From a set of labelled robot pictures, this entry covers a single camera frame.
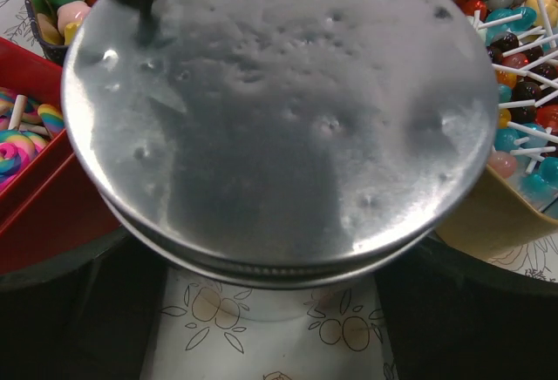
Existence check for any gold tin of ball lollipops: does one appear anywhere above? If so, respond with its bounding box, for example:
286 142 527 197
437 0 557 260

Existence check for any red tin of swirl lollipops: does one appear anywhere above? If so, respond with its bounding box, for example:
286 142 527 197
0 36 123 275

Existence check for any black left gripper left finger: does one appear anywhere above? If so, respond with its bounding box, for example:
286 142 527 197
1 228 167 379

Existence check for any clear glass jar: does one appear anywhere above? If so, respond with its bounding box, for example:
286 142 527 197
162 268 376 330

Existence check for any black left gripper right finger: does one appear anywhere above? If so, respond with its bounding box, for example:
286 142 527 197
375 238 557 379

